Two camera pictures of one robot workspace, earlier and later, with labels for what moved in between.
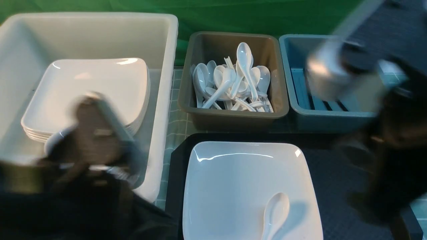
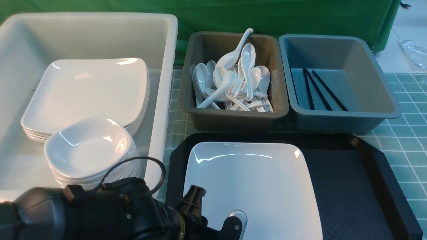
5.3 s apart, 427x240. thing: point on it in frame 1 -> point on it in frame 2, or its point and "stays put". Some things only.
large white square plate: (228, 187) stays put
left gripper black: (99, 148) -> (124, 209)
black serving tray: (328, 165) stays put
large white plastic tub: (30, 42) stays put
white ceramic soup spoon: (276, 211) -> (229, 61)
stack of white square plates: (124, 82) stays put
